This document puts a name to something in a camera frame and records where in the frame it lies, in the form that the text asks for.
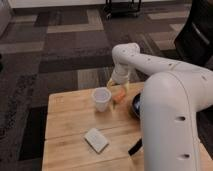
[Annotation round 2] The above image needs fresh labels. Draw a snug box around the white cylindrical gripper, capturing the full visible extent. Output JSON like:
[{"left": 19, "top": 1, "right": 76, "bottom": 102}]
[{"left": 107, "top": 65, "right": 130, "bottom": 92}]

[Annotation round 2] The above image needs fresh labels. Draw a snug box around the orange pepper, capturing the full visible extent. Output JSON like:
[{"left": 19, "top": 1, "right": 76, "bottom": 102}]
[{"left": 113, "top": 90, "right": 126, "bottom": 103}]

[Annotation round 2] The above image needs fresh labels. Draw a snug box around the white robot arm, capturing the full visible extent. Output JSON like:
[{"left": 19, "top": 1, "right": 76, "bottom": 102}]
[{"left": 110, "top": 43, "right": 213, "bottom": 171}]

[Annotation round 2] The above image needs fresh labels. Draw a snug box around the dark blue bowl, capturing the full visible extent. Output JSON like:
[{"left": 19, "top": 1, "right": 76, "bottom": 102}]
[{"left": 131, "top": 93, "right": 140, "bottom": 118}]

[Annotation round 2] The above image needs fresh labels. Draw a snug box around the white sponge block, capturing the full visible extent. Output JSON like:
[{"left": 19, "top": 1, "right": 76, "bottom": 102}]
[{"left": 84, "top": 128, "right": 109, "bottom": 153}]

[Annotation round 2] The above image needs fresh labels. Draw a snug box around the black marker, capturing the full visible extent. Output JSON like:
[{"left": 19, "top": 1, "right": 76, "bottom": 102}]
[{"left": 128, "top": 138, "right": 143, "bottom": 156}]

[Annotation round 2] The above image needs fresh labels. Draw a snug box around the black rolling cart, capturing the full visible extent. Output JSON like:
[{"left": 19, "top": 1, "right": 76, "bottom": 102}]
[{"left": 103, "top": 0, "right": 142, "bottom": 19}]

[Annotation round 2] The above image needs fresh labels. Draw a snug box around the black office chair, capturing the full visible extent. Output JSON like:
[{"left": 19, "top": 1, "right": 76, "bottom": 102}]
[{"left": 174, "top": 0, "right": 213, "bottom": 66}]

